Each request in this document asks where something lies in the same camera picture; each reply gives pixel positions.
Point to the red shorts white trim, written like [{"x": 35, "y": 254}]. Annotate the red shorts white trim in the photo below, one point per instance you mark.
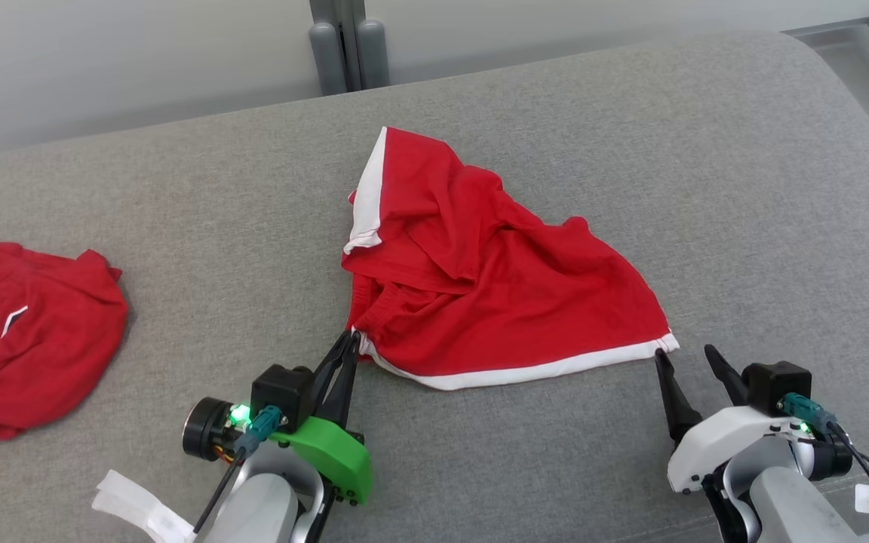
[{"x": 495, "y": 302}]

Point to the red shirt white sleeves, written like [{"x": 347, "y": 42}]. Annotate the red shirt white sleeves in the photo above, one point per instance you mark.
[{"x": 42, "y": 339}]

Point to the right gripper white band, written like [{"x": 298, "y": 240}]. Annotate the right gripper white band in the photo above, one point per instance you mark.
[{"x": 713, "y": 445}]

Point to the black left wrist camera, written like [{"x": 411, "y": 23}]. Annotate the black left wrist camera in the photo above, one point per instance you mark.
[{"x": 280, "y": 392}]

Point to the grey partition post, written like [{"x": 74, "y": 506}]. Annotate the grey partition post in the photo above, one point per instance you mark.
[{"x": 325, "y": 60}]

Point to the white tape strip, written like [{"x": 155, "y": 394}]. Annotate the white tape strip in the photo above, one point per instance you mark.
[{"x": 133, "y": 501}]

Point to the grey fabric sofa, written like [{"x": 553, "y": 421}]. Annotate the grey fabric sofa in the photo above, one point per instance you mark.
[{"x": 216, "y": 226}]

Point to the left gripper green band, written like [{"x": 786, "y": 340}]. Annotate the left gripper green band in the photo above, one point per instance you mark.
[{"x": 336, "y": 452}]

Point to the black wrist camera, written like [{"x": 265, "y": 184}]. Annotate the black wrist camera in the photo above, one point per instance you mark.
[
  {"x": 280, "y": 392},
  {"x": 778, "y": 385}
]

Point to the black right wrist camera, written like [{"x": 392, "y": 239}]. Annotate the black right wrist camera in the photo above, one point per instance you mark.
[{"x": 778, "y": 385}]

